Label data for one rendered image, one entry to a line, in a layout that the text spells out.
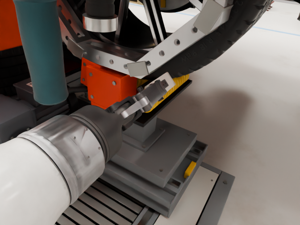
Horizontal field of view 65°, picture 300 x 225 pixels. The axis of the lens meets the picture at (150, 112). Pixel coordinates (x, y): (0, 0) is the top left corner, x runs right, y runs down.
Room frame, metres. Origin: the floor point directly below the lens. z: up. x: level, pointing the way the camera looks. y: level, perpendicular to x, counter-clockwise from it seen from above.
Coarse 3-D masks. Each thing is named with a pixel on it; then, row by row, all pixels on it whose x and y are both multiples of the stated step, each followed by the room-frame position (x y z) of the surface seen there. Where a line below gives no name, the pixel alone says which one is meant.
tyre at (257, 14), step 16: (240, 0) 0.52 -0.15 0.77; (256, 0) 0.50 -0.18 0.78; (272, 0) 0.66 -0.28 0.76; (240, 16) 0.51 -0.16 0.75; (256, 16) 0.52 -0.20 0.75; (224, 32) 0.52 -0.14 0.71; (240, 32) 0.52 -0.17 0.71; (192, 48) 0.55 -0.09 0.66; (208, 48) 0.54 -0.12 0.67; (224, 48) 0.53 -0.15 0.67; (176, 64) 0.57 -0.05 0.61; (192, 64) 0.55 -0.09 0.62
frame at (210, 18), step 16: (64, 0) 0.70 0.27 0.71; (208, 0) 0.46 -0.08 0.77; (224, 0) 0.45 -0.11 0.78; (64, 16) 0.69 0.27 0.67; (208, 16) 0.45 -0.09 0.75; (224, 16) 0.46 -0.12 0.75; (64, 32) 0.64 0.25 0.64; (80, 32) 0.67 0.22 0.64; (176, 32) 0.49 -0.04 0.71; (192, 32) 0.47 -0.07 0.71; (208, 32) 0.45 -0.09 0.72; (80, 48) 0.61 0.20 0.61; (96, 48) 0.59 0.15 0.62; (112, 48) 0.61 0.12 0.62; (160, 48) 0.50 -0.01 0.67; (176, 48) 0.48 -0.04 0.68; (112, 64) 0.56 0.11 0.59; (128, 64) 0.53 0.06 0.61; (144, 64) 0.51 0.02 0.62; (160, 64) 0.50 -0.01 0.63
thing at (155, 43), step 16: (80, 0) 0.75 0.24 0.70; (128, 0) 0.68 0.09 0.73; (144, 0) 0.64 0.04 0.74; (192, 0) 0.59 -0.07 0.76; (80, 16) 0.72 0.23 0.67; (128, 16) 0.87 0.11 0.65; (160, 16) 0.63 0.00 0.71; (96, 32) 0.70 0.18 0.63; (112, 32) 0.73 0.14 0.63; (128, 32) 0.77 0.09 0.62; (144, 32) 0.80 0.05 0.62; (160, 32) 0.62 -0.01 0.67; (128, 48) 0.64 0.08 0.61; (144, 48) 0.62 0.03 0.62
